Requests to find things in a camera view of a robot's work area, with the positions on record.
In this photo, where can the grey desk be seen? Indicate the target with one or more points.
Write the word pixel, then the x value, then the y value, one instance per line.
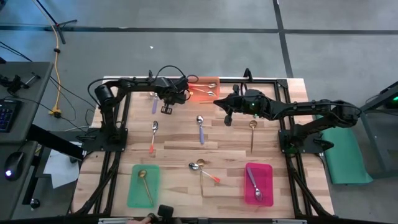
pixel 34 102

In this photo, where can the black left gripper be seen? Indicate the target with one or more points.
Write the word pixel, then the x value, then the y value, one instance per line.
pixel 172 91

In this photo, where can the orange plastic bin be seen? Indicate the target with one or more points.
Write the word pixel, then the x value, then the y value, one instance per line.
pixel 205 98

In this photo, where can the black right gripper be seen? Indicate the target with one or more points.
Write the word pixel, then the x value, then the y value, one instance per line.
pixel 252 104

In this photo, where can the black round knob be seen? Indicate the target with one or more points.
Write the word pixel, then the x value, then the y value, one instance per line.
pixel 35 203

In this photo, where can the black desk device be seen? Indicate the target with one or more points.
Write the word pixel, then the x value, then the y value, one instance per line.
pixel 15 83

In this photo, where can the black table clamp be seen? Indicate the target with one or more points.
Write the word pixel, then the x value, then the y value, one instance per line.
pixel 247 73
pixel 150 74

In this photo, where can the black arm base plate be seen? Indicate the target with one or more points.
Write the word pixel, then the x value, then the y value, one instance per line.
pixel 93 144
pixel 311 146

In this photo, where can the black computer mouse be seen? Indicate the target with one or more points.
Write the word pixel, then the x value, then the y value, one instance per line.
pixel 15 163

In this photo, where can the teal foam mat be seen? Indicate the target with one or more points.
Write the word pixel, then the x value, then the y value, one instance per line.
pixel 345 161

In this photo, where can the dark grey side table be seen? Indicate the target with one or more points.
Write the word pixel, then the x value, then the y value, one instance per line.
pixel 370 107

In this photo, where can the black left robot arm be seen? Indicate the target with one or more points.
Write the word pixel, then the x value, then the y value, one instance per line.
pixel 109 118

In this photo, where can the black handheld device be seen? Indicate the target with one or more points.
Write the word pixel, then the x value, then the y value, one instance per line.
pixel 164 211

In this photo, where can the red plastic bin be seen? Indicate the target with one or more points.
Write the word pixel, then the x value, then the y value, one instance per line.
pixel 264 186

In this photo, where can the black desk beam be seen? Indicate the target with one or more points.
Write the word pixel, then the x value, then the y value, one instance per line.
pixel 53 141

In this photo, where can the black keyboard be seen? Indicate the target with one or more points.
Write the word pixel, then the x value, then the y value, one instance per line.
pixel 7 115

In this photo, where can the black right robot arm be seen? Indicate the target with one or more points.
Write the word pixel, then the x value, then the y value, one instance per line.
pixel 311 107

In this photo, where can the green plastic bin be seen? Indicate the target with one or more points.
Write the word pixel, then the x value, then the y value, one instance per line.
pixel 136 193

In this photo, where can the black metal table frame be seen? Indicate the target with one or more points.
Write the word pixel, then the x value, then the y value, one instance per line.
pixel 267 81

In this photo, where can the gold spoon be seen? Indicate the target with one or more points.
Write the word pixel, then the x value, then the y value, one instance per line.
pixel 201 183
pixel 252 143
pixel 142 173

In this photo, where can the person's hand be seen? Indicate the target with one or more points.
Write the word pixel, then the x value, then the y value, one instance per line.
pixel 138 221

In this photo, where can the white paper sheet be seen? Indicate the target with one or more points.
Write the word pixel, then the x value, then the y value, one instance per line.
pixel 62 171

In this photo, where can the silver metal bracket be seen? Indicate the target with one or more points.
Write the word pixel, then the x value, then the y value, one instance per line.
pixel 115 221
pixel 289 221

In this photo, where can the black tripod stand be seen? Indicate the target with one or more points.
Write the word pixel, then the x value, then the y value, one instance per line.
pixel 62 31

